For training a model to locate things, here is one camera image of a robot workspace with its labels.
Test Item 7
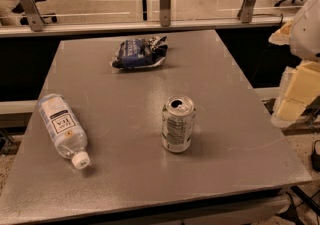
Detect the clear blue plastic water bottle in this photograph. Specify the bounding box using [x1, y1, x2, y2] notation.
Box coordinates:
[37, 94, 90, 170]

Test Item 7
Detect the middle metal glass bracket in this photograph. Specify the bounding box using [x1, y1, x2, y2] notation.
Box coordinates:
[159, 0, 171, 27]

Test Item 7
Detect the blue crumpled chip bag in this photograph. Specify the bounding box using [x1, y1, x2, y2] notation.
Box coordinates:
[110, 36, 168, 69]

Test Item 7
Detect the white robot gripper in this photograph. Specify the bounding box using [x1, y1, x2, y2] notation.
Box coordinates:
[268, 0, 320, 128]

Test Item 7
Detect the silver 7up soda can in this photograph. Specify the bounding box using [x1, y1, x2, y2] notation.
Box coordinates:
[162, 95, 196, 153]

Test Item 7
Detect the right metal glass bracket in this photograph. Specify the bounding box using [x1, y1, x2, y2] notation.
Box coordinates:
[238, 0, 256, 23]

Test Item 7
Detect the metal glass bracket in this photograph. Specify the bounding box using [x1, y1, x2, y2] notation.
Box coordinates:
[238, 0, 256, 23]
[19, 0, 44, 32]
[159, 0, 171, 27]

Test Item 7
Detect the left metal glass bracket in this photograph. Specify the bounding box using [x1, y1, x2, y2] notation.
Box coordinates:
[19, 0, 44, 32]

